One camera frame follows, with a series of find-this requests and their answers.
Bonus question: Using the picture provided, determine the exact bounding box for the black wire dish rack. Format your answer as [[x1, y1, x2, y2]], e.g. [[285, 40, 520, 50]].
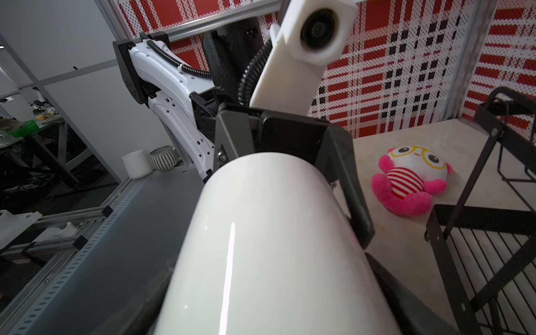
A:
[[424, 87, 535, 334]]

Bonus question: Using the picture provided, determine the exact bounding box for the striped ceramic bowl background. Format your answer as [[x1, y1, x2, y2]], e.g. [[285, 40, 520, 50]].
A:
[[149, 146, 180, 172]]

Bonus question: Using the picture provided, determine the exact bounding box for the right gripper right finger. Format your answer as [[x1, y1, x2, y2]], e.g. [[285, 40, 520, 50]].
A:
[[365, 253, 460, 334]]

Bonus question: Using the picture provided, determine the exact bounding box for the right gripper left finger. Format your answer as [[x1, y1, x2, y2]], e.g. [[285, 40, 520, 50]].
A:
[[91, 267, 173, 334]]

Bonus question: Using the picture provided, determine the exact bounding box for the white ceramic pot background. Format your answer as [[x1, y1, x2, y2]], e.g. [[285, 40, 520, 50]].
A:
[[121, 150, 153, 180]]

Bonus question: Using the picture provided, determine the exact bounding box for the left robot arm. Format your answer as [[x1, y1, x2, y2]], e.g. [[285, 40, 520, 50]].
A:
[[113, 8, 375, 247]]

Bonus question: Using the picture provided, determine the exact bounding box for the white mug red interior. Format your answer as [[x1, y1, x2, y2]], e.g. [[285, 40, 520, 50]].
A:
[[155, 153, 400, 334]]

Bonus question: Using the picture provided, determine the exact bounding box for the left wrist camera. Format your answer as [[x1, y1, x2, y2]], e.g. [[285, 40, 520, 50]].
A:
[[249, 1, 357, 116]]

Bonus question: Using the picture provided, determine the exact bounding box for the yellow pink owl plush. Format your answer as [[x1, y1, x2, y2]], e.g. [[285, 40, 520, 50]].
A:
[[371, 145, 453, 217]]

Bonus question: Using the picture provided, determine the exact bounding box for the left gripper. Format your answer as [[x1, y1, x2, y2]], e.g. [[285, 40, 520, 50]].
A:
[[214, 104, 375, 248]]

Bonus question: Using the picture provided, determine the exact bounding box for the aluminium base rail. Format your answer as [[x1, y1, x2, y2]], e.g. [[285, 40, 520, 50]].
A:
[[1, 167, 204, 334]]

